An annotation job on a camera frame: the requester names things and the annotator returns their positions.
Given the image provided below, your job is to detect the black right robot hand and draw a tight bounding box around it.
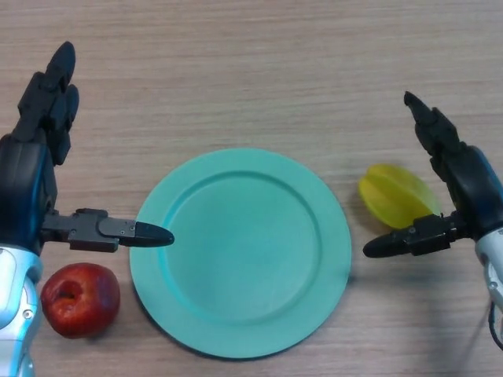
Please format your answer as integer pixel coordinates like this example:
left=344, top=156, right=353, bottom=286
left=363, top=90, right=503, bottom=259

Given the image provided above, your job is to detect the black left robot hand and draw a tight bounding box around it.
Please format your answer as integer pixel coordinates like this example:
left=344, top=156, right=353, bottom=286
left=0, top=41, right=175, bottom=257

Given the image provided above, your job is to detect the yellow starfruit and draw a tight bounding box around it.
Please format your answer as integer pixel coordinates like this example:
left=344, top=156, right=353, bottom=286
left=358, top=163, right=442, bottom=232

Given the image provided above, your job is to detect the green round plate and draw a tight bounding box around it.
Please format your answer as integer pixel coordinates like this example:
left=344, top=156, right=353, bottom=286
left=129, top=148, right=352, bottom=359

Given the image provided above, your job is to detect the red apple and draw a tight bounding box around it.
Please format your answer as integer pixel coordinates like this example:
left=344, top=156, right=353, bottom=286
left=40, top=262, right=121, bottom=339

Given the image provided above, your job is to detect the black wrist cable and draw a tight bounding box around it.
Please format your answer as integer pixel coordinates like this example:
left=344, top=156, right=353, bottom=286
left=486, top=300, right=503, bottom=351

